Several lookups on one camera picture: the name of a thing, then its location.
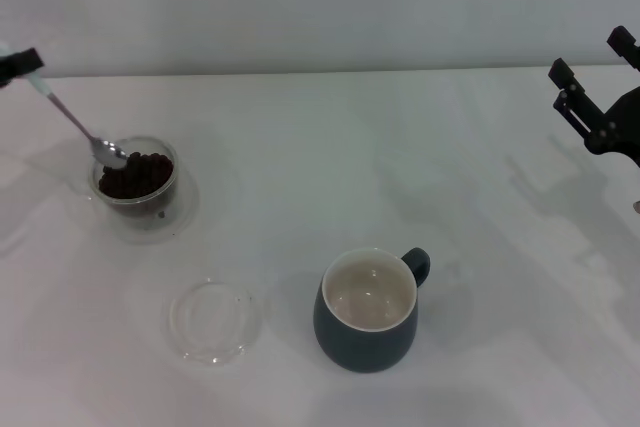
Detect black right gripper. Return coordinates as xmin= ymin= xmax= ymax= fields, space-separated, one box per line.
xmin=548 ymin=25 xmax=640 ymax=167

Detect blue handled metal spoon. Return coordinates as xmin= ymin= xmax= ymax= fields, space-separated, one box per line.
xmin=28 ymin=71 xmax=129 ymax=170

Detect dark grey ceramic mug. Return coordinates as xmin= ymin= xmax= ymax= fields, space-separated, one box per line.
xmin=313 ymin=246 xmax=432 ymax=374

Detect coffee beans pile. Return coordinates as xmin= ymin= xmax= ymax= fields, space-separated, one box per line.
xmin=98 ymin=150 xmax=176 ymax=200

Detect small clear glass dish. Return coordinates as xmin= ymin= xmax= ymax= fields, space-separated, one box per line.
xmin=167 ymin=276 xmax=264 ymax=367

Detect clear glass cup with handle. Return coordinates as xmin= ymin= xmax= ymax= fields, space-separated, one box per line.
xmin=67 ymin=135 xmax=180 ymax=221

